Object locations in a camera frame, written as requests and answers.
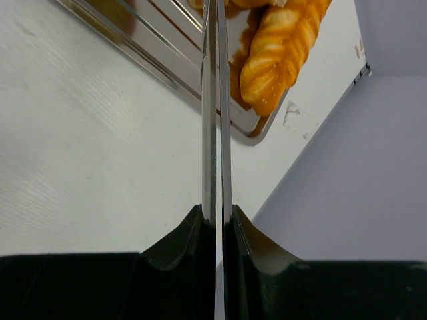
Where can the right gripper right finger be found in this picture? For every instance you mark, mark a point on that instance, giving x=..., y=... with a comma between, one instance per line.
x=264, y=281

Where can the twisted fake bread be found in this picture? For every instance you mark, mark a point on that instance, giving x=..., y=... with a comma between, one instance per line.
x=278, y=51

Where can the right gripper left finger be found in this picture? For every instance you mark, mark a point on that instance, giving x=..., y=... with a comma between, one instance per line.
x=173, y=279

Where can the silver metal tongs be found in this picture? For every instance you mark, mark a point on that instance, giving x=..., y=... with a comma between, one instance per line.
x=216, y=142

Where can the silver metal tray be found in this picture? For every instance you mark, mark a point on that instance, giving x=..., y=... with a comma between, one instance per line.
x=165, y=37

